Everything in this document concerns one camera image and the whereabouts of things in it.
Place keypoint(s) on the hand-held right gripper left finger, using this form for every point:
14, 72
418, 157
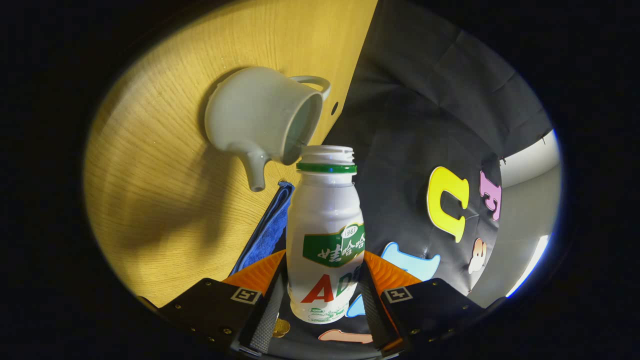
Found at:
267, 315

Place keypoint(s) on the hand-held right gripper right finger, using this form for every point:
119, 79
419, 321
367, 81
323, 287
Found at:
372, 310

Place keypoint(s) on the white ceramic teacup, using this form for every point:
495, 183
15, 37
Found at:
255, 115

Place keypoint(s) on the blue towel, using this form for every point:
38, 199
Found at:
267, 232

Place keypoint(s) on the white water bottle green label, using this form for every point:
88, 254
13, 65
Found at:
320, 210

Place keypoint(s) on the black backdrop cloth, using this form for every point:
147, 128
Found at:
410, 125

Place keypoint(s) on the brown bread slice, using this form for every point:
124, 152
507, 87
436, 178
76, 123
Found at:
281, 327

